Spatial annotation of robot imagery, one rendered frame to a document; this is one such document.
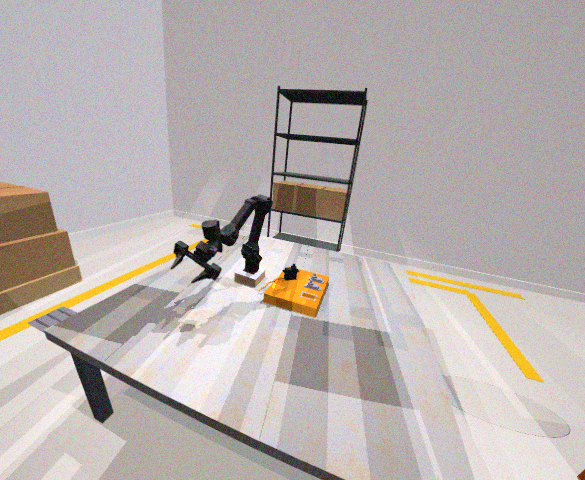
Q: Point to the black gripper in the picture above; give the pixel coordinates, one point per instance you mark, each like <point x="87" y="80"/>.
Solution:
<point x="211" y="271"/>

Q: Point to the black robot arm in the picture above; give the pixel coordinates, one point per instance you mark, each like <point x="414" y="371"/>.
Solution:
<point x="229" y="233"/>

